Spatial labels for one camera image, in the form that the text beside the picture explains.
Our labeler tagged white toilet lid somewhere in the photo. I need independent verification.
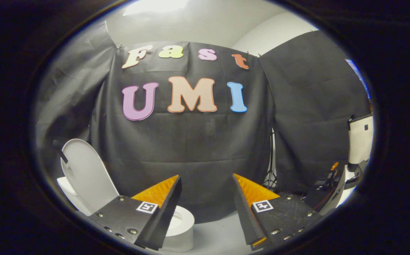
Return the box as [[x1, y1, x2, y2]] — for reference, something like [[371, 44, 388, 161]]
[[53, 138, 120, 215]]

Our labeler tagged black board with white edge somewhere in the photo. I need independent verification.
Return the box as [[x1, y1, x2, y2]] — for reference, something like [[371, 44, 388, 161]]
[[304, 163, 347, 215]]

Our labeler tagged black backdrop cloth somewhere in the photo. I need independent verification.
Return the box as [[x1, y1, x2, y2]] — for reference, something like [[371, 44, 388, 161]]
[[35, 19, 371, 223]]

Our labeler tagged orange and black gripper device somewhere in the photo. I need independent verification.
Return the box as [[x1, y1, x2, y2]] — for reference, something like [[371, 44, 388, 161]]
[[316, 162, 341, 190]]

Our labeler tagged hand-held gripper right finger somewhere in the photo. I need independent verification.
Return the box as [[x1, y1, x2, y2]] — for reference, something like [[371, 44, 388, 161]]
[[232, 173, 322, 250]]

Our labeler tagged black light stand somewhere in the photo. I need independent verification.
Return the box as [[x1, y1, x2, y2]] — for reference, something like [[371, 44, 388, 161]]
[[263, 129, 278, 190]]

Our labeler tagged white toilet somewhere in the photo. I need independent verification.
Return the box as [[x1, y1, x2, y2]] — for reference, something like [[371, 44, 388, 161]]
[[57, 176, 195, 252]]

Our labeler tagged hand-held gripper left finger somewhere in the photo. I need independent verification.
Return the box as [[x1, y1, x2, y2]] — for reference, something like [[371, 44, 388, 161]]
[[88, 174, 183, 251]]

